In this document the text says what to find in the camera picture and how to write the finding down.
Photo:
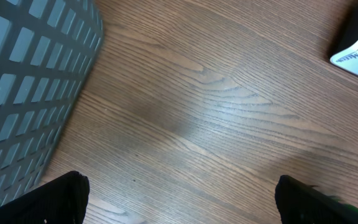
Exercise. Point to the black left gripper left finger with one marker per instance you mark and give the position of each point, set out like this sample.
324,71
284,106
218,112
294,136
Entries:
62,200

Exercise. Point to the grey plastic basket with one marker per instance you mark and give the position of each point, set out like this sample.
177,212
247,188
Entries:
47,50

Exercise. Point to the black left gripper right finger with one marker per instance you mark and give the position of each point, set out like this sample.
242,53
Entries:
299,203

